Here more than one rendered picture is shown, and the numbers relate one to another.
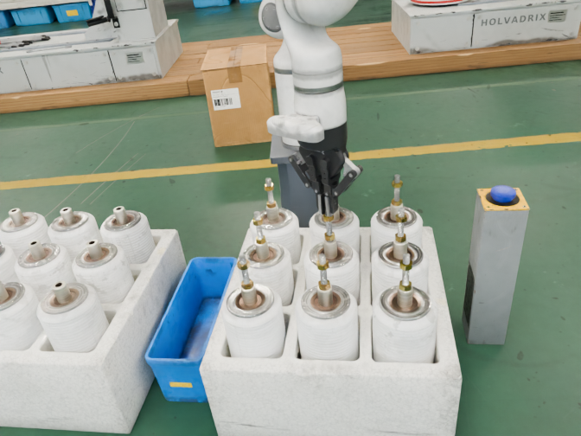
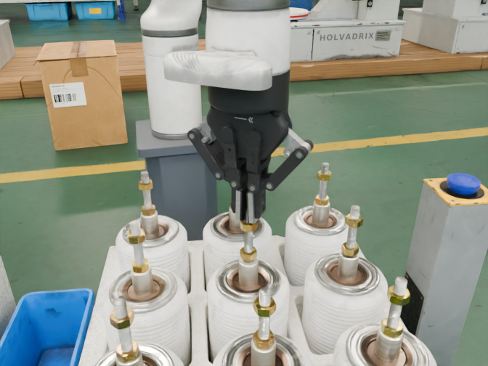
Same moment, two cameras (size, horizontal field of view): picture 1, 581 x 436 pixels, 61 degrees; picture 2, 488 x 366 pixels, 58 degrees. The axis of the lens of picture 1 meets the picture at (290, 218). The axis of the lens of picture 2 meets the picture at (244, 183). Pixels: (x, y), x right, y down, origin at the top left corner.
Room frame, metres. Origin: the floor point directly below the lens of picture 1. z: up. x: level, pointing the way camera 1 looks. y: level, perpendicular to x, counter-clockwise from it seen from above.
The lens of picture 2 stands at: (0.30, 0.06, 0.59)
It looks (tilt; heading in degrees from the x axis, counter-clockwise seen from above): 27 degrees down; 343
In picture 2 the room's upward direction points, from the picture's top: straight up
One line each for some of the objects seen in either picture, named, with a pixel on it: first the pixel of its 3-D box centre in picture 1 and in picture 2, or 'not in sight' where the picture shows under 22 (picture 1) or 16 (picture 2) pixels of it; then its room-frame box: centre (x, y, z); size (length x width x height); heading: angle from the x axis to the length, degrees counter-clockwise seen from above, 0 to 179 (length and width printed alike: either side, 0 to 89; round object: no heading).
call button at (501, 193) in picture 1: (502, 195); (462, 185); (0.71, -0.36, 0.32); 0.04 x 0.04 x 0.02
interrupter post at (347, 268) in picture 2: (400, 248); (348, 265); (0.66, -0.18, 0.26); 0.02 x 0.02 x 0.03
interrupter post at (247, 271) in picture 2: (330, 248); (248, 271); (0.69, -0.06, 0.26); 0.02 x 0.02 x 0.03
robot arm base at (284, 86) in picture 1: (298, 106); (173, 84); (1.07, -0.05, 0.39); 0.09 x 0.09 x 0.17; 86
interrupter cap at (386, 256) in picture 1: (399, 254); (346, 274); (0.66, -0.18, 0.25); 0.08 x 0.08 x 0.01
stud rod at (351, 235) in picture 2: (400, 228); (351, 235); (0.66, -0.18, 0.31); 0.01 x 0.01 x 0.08
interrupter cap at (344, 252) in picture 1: (330, 254); (248, 280); (0.69, -0.06, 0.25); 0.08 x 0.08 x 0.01
